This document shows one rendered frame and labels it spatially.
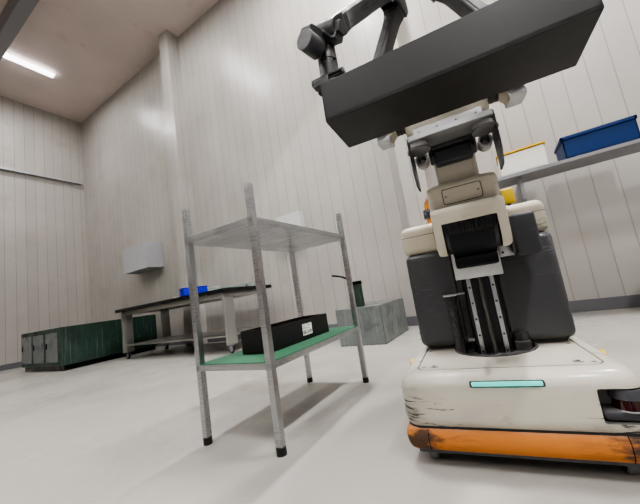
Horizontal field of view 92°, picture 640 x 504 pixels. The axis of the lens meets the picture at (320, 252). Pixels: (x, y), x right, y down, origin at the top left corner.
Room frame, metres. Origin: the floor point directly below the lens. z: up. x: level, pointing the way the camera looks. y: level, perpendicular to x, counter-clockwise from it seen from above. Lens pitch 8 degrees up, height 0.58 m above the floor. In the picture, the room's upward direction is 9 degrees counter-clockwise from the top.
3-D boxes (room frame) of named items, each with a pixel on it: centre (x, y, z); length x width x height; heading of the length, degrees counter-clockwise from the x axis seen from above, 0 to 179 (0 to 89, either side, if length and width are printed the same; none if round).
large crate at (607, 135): (2.71, -2.63, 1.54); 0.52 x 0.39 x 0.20; 60
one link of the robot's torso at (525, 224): (1.06, -0.59, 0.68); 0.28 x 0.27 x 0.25; 65
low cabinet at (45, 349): (6.23, 4.78, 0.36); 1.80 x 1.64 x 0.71; 60
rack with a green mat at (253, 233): (1.76, 0.23, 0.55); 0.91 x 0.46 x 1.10; 151
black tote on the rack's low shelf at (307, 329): (1.76, 0.23, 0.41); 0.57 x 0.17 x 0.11; 151
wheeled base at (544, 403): (1.24, -0.61, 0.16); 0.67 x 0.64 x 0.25; 155
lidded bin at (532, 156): (2.99, -2.14, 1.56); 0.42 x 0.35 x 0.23; 60
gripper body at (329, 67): (0.83, -0.11, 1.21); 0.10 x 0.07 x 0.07; 65
